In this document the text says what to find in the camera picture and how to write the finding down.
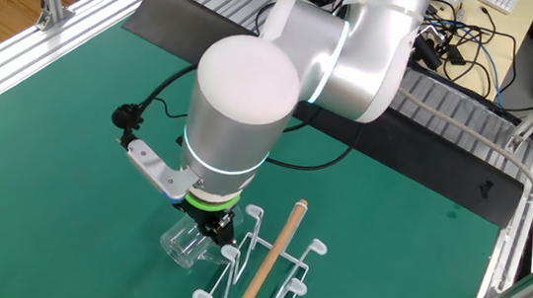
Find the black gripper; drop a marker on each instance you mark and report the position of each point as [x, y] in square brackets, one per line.
[204, 219]

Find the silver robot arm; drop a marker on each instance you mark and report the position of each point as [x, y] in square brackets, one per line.
[240, 116]

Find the green table mat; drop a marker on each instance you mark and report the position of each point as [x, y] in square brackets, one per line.
[68, 197]

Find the black table mat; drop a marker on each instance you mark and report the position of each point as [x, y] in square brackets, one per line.
[419, 155]

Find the beige desk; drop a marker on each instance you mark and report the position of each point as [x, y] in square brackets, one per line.
[515, 46]

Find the white computer keyboard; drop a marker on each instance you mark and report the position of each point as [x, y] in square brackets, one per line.
[497, 2]

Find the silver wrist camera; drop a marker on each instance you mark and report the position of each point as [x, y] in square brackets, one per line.
[155, 169]

